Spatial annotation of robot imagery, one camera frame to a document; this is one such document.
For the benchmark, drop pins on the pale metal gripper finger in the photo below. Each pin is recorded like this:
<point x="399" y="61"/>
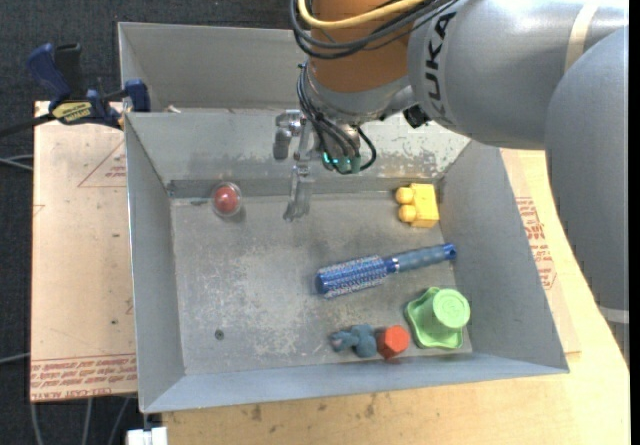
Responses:
<point x="306" y="193"/>
<point x="293" y="193"/>

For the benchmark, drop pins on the red ball in clear dome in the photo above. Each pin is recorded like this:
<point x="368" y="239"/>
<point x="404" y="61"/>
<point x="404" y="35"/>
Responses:
<point x="226" y="199"/>

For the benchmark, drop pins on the blue round hairbrush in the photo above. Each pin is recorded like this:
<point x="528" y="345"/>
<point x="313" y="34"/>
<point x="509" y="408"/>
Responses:
<point x="370" y="270"/>

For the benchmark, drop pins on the grey metal bin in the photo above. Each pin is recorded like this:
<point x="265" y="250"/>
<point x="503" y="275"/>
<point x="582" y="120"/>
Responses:
<point x="240" y="283"/>

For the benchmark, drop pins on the yellow toy building block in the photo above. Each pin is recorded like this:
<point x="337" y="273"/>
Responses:
<point x="422" y="205"/>

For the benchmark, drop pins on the blue-grey toy animal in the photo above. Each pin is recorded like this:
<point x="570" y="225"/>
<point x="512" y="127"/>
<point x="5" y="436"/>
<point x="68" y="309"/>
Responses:
<point x="361" y="340"/>

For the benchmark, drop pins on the red-orange hexagonal block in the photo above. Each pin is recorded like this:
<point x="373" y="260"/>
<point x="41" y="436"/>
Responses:
<point x="393" y="341"/>

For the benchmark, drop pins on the green star-shaped toy cup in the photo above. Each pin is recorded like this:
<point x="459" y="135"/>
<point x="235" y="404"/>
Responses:
<point x="440" y="318"/>

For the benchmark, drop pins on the brown cardboard board, red print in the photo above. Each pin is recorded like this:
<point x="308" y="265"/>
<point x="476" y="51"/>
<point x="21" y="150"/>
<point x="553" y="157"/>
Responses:
<point x="80" y="258"/>

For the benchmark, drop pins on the black cylinder on white bracket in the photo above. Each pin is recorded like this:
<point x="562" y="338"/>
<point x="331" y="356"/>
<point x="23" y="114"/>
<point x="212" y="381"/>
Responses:
<point x="415" y="115"/>

